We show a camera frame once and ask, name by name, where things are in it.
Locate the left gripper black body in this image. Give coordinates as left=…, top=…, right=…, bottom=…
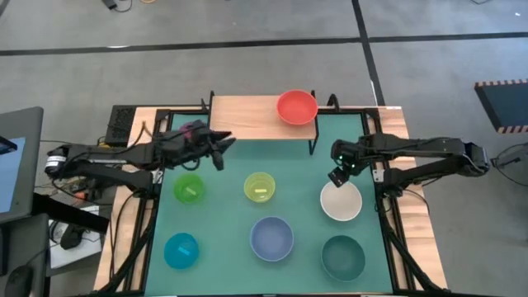
left=163, top=119, right=216, bottom=167

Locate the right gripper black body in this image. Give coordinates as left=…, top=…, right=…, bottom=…
left=330, top=137, right=367, bottom=171

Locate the small translucent pink bowl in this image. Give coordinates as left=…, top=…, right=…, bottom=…
left=177, top=120, right=200, bottom=141

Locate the large white bowl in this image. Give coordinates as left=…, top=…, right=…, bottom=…
left=319, top=180, right=364, bottom=223

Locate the small translucent green bowl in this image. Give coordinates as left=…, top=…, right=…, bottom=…
left=172, top=172, right=206, bottom=205

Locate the small translucent yellow bowl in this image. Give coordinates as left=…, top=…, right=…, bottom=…
left=243, top=171, right=276, bottom=204

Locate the large dark teal bowl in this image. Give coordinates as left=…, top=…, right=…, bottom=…
left=320, top=234, right=366, bottom=283

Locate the large periwinkle blue bowl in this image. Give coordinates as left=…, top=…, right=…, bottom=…
left=249, top=215, right=295, bottom=263

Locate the small translucent cyan bowl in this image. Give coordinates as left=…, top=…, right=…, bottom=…
left=163, top=232, right=200, bottom=271

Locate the wooden shelf with black legs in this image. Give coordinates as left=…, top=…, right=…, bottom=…
left=208, top=90, right=320, bottom=156

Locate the green table mat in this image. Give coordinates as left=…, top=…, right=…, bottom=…
left=144, top=112, right=394, bottom=296

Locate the black perforated box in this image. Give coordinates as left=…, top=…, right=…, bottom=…
left=104, top=105, right=138, bottom=147

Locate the large red bowl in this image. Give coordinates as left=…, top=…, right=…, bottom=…
left=276, top=89, right=319, bottom=126

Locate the white paper sheet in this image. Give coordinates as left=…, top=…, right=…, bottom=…
left=48, top=205, right=104, bottom=270

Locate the black power adapter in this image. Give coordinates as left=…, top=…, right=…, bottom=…
left=101, top=0, right=134, bottom=13

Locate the grey computer monitor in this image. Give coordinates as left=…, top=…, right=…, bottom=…
left=0, top=106, right=45, bottom=224

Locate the dark platform with hazard stripes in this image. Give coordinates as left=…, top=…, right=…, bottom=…
left=474, top=78, right=528, bottom=134

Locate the black computer mouse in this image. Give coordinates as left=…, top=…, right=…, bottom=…
left=3, top=265, right=35, bottom=297

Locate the black table frame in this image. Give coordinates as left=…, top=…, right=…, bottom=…
left=97, top=92, right=451, bottom=297

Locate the black floor cable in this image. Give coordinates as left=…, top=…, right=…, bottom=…
left=489, top=141, right=528, bottom=187

